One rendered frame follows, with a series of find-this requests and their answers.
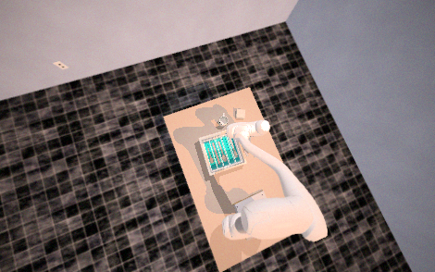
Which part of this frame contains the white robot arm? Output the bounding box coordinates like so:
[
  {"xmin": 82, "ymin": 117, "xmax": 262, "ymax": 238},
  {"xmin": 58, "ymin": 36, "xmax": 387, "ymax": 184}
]
[{"xmin": 222, "ymin": 120, "xmax": 328, "ymax": 241}]

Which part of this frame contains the grey mug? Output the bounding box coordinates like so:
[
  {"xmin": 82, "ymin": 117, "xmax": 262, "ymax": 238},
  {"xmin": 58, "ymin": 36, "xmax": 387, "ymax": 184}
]
[{"xmin": 218, "ymin": 113, "xmax": 228, "ymax": 127}]

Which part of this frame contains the tan spoon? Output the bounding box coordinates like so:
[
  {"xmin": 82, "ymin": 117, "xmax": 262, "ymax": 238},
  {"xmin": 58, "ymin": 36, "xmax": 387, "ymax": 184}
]
[{"xmin": 218, "ymin": 143, "xmax": 227, "ymax": 162}]

